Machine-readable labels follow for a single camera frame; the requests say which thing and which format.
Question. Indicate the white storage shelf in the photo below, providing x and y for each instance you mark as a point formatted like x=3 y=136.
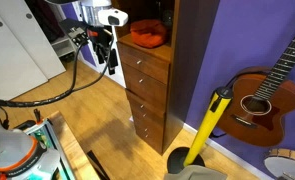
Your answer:
x=63 y=46

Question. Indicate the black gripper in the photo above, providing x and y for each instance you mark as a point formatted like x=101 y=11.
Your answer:
x=101 y=41

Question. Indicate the brown acoustic guitar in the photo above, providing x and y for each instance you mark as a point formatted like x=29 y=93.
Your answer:
x=261 y=98

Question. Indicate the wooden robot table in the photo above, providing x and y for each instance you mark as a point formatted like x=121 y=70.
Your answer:
x=76 y=157

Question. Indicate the white banjo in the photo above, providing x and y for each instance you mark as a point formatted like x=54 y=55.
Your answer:
x=281 y=163

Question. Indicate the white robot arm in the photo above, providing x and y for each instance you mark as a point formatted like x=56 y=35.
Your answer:
x=23 y=157

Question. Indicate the brown wooden cabinet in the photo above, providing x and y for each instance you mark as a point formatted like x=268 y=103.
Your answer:
x=189 y=25

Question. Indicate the yellow pole stand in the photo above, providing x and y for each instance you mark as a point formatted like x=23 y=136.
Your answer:
x=183 y=157

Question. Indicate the wooden drawer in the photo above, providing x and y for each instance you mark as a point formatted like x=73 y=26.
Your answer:
x=144 y=109
x=150 y=62
x=150 y=131
x=147 y=88

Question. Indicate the orange knit hat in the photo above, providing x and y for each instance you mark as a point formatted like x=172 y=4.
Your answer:
x=148 y=33

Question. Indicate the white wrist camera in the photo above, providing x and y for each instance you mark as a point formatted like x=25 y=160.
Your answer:
x=112 y=17

